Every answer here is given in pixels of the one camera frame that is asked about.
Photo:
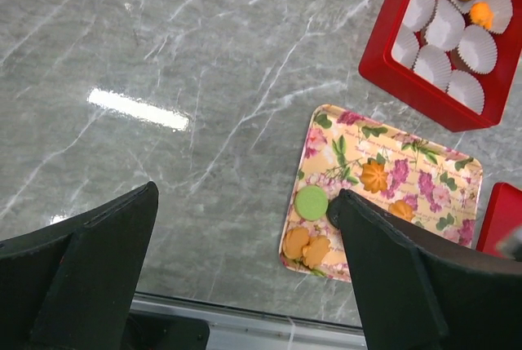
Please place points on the white paper cup three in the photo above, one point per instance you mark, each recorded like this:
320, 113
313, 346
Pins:
503, 12

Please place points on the white paper cup nine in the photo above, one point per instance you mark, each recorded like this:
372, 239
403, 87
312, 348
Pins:
466, 89

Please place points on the white paper cup four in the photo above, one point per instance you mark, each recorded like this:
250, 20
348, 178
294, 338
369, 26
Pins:
418, 13

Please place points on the red cookie box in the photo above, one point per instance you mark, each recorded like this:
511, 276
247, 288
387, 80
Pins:
452, 60

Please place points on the small orange flower cookie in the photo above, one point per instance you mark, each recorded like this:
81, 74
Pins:
402, 209

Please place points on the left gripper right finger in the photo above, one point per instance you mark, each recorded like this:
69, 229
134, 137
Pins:
417, 290

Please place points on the white paper cup eight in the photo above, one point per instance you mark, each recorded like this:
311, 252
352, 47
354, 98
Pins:
434, 66

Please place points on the white paper cup five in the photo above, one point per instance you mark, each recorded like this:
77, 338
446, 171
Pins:
446, 27

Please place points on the black sandwich cookie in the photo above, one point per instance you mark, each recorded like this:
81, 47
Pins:
332, 214

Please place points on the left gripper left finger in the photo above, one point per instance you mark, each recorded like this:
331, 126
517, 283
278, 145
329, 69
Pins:
70, 285

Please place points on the orange fish-shaped cookie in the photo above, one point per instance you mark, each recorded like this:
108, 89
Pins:
481, 14

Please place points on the metal tongs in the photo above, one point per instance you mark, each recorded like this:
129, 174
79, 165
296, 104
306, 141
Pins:
511, 246

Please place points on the green macaron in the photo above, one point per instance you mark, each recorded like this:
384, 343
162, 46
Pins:
311, 202

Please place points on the red box lid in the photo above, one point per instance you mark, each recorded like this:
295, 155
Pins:
502, 217

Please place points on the white paper cup seven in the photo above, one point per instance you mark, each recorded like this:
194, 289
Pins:
405, 48

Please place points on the aluminium rail frame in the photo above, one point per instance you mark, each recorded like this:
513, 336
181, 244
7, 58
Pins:
239, 328

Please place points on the white paper cup six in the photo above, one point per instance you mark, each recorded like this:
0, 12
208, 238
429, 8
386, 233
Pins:
478, 50

